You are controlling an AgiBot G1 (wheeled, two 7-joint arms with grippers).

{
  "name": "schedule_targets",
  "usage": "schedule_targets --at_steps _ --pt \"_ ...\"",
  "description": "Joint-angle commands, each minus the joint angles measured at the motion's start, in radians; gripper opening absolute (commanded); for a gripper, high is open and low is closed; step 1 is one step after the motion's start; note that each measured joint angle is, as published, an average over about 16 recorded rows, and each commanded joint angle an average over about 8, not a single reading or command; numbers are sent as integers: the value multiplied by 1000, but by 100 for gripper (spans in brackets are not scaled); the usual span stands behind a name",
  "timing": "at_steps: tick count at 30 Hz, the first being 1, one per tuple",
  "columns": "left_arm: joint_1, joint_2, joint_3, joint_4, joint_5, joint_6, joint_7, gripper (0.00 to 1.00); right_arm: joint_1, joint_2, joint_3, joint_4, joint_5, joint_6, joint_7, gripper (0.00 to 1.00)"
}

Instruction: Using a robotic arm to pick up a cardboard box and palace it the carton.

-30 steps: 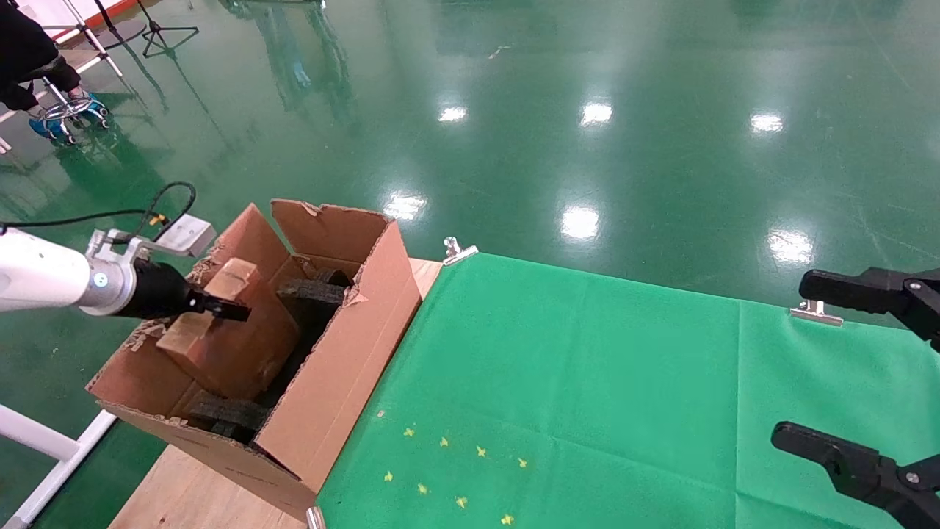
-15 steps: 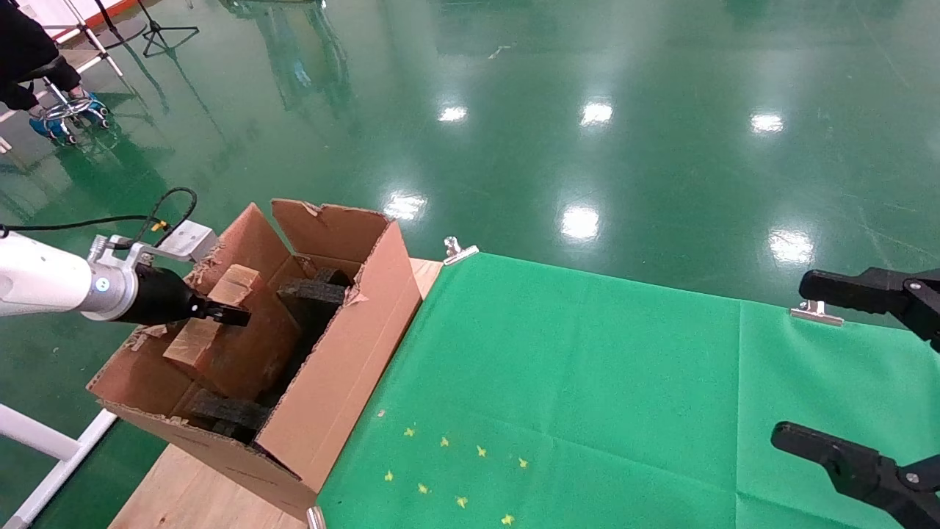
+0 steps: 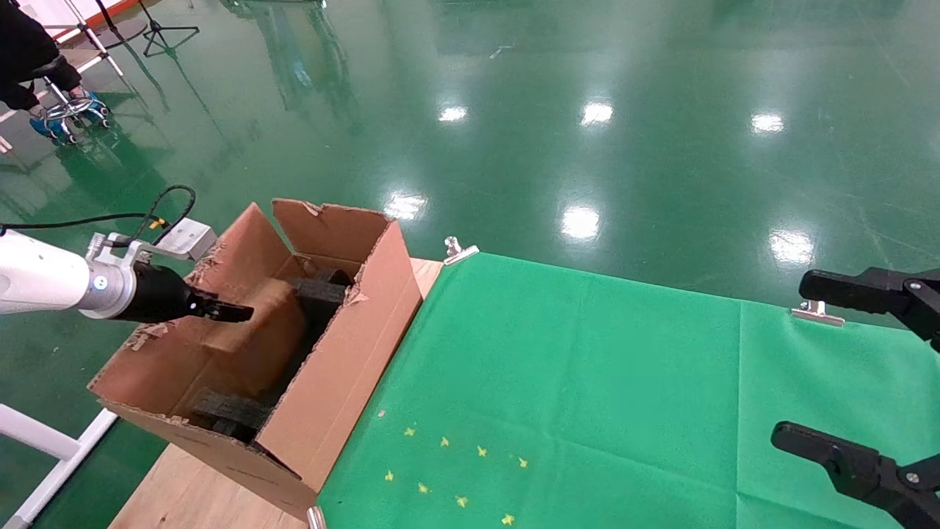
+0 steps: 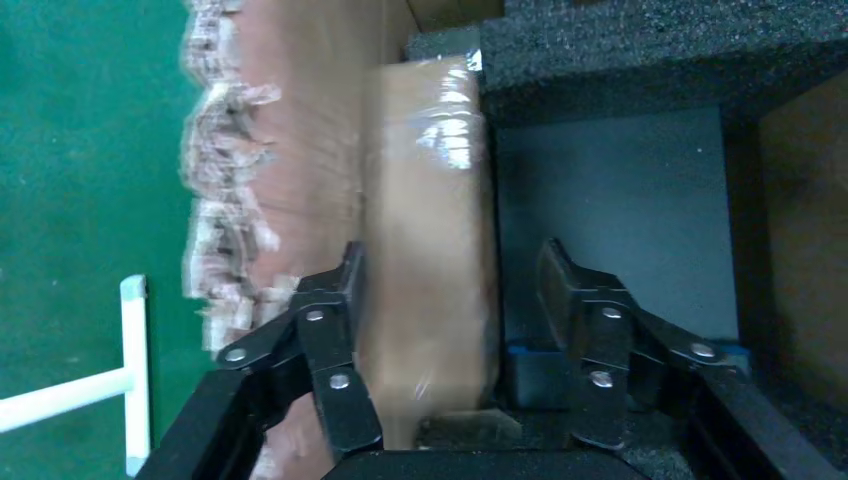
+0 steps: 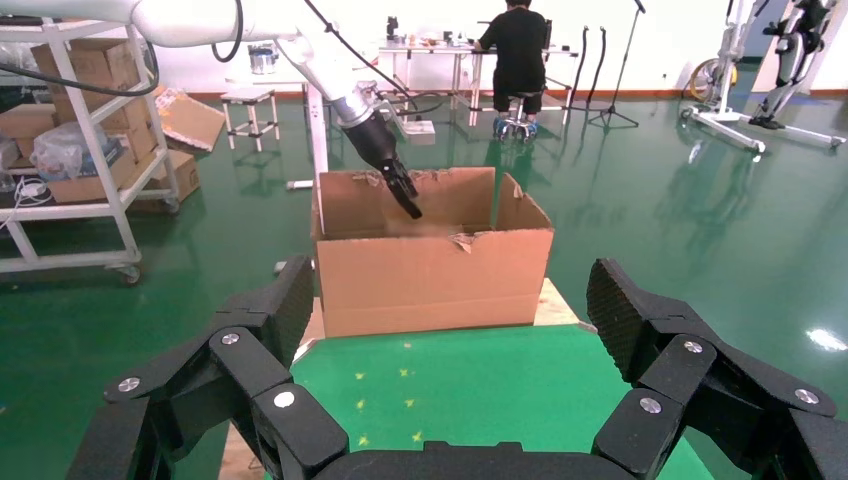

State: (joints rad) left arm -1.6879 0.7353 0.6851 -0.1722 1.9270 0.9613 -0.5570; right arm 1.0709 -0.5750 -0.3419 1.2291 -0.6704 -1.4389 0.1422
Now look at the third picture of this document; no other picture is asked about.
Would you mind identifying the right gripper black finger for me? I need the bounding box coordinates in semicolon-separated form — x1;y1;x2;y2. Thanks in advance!
771;421;940;529
799;267;940;352

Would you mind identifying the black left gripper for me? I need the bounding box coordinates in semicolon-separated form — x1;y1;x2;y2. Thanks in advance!
116;261;254;324

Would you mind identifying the small brown cardboard box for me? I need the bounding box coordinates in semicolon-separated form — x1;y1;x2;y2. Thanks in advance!
202;279;308;401

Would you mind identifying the large open cardboard carton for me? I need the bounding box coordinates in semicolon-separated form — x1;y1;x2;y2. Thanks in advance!
88;198;424;522

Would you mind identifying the black foam block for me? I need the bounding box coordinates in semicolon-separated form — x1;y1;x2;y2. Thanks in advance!
285;268;358;346
191;388;276;444

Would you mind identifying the green tablecloth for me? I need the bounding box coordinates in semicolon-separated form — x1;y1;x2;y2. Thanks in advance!
316;252;940;529

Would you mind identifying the black tripod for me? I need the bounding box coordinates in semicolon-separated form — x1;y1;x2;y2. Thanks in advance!
138;0;200;58

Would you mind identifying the black round base stand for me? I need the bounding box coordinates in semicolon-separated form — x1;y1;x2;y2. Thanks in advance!
92;0;148;49

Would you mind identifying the silver stand pole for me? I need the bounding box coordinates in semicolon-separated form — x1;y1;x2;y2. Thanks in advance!
62;0;126;78

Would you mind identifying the person in black clothes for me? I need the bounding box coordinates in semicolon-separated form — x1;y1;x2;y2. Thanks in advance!
0;0;112;144

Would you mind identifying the white panel orange trim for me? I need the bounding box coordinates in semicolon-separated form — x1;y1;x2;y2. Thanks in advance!
18;0;140;45

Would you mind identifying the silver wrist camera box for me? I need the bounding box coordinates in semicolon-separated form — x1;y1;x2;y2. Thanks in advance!
87;218;218;267

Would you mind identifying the black cable yellow tag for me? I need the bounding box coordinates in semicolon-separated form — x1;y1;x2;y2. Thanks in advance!
0;185;198;243

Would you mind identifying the white pipe frame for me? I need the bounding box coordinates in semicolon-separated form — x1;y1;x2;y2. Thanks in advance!
0;403;120;529

